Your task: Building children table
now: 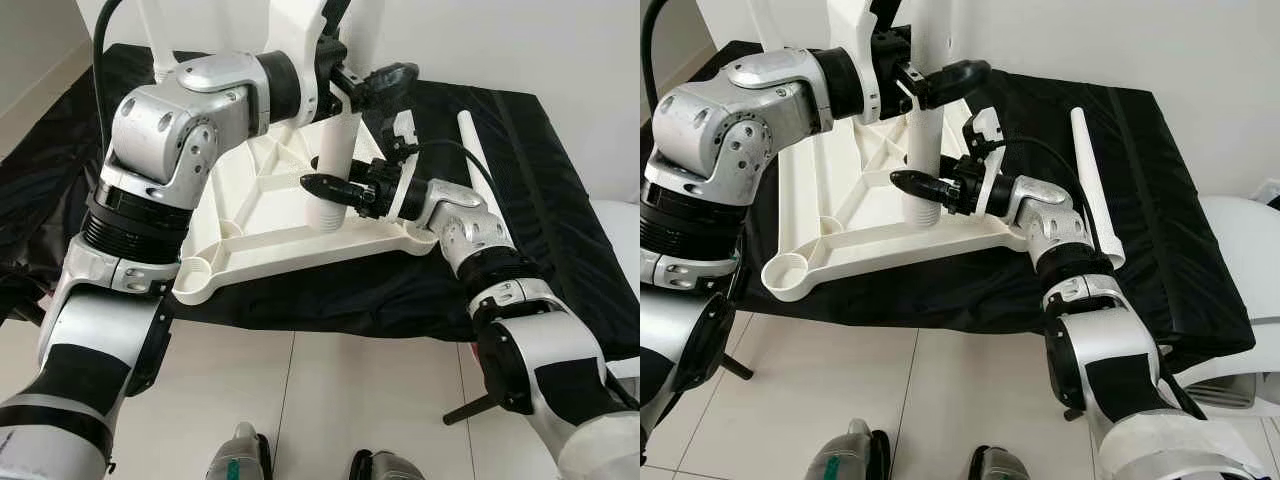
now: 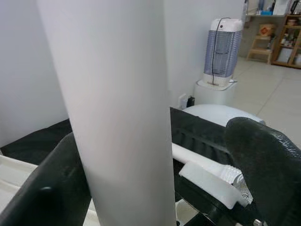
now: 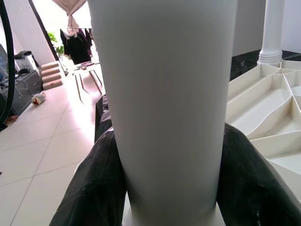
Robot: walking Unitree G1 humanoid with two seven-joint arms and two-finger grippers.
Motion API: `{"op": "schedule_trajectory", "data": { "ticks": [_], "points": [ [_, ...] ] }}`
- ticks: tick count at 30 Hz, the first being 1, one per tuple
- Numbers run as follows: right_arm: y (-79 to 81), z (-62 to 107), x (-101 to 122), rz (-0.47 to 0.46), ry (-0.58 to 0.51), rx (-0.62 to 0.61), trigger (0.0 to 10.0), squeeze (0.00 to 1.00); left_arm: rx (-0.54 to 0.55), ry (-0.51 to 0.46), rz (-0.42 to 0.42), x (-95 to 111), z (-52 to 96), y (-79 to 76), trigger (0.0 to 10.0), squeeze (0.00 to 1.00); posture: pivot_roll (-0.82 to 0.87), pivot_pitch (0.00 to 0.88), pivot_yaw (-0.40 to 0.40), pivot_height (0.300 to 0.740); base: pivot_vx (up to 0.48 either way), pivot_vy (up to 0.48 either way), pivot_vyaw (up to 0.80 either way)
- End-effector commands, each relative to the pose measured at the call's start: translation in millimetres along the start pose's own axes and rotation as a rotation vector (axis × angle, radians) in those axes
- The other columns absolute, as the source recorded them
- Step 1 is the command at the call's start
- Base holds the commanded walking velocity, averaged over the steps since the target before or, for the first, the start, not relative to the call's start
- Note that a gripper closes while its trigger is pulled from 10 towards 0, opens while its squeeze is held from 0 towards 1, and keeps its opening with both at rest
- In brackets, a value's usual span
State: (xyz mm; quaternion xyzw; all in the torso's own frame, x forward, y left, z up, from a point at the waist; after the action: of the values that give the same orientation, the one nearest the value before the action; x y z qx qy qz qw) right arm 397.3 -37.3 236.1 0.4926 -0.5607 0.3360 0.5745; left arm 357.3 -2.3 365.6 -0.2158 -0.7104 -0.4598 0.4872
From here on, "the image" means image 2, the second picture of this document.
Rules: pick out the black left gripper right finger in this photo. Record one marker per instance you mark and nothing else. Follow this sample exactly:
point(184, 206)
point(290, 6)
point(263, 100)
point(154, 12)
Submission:
point(270, 169)

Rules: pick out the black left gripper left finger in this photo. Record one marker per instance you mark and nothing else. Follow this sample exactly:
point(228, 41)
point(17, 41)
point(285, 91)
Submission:
point(42, 188)

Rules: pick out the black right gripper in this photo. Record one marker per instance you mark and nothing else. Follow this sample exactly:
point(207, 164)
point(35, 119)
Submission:
point(195, 204)

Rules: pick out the white plastic table top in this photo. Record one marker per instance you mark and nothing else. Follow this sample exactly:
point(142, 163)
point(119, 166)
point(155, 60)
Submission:
point(11, 174)

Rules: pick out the white square cabinet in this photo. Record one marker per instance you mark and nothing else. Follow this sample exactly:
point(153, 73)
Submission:
point(211, 94)

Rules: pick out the black power plug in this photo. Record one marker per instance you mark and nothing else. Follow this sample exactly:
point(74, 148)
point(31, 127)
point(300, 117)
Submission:
point(191, 100)

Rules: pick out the wooden step stool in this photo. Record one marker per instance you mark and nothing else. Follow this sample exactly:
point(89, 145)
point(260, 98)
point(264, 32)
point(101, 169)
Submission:
point(258, 50)

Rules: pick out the white appliance with clear tank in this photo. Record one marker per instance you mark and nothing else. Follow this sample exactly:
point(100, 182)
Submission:
point(223, 54)

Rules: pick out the wooden shelf unit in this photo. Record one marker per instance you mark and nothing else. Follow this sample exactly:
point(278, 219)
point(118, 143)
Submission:
point(287, 42)

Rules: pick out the brown cardboard box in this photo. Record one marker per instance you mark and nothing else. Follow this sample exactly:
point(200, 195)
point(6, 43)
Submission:
point(266, 29)

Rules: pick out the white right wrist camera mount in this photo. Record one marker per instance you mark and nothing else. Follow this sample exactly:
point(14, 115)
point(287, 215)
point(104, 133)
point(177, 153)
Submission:
point(207, 181)

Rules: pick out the white wall socket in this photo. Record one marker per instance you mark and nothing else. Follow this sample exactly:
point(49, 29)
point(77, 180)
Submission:
point(182, 100)

